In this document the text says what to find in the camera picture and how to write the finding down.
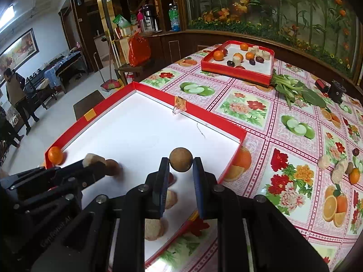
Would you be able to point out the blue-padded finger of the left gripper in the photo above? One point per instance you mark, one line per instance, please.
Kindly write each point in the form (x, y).
(57, 177)
(27, 177)

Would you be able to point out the standing person dark clothes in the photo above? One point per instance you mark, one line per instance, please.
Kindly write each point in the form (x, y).
(15, 85)

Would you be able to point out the white lumpy fruit piece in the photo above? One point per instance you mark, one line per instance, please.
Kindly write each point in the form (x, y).
(155, 228)

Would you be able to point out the orange red plastic bag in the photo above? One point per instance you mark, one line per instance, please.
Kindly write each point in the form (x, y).
(139, 50)

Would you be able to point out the brown small kiwi behind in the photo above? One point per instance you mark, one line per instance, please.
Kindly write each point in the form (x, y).
(349, 169)

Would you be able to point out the green label plastic bottle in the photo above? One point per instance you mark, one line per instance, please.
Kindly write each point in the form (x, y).
(174, 17)

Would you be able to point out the brown floor mat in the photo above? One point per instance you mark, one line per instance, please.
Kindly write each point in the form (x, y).
(87, 103)

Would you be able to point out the white cut fruit chunk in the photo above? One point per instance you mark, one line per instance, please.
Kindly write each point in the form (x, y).
(323, 162)

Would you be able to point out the floral fruit print tablecloth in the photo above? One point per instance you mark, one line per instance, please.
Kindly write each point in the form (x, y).
(281, 149)

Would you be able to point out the steel thermos flask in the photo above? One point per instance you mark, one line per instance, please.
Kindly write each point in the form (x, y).
(150, 17)

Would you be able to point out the far red tray with fruits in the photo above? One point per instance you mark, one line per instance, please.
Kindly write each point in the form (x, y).
(242, 61)

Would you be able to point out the small red black box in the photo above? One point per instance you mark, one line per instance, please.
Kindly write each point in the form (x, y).
(321, 85)

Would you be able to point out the green leafy vegetables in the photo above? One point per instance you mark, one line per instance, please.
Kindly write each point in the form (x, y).
(292, 89)

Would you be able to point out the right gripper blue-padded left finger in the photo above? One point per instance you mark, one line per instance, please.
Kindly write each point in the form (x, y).
(160, 187)

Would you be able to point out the dark purple plum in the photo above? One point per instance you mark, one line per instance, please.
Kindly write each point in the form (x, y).
(355, 152)

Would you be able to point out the white peeled fruit ball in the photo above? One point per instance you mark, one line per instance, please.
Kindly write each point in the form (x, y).
(171, 199)

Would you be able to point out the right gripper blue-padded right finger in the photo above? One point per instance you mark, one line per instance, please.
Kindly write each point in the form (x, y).
(200, 186)

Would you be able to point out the red date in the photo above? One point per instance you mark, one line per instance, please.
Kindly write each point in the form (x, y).
(171, 179)

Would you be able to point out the glass panel with artificial flowers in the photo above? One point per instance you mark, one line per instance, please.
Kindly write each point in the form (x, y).
(326, 29)

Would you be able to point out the orange mandarin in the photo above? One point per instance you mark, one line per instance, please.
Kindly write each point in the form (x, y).
(55, 155)
(354, 176)

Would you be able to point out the framed landscape painting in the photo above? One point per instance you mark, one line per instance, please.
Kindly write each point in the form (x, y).
(19, 52)

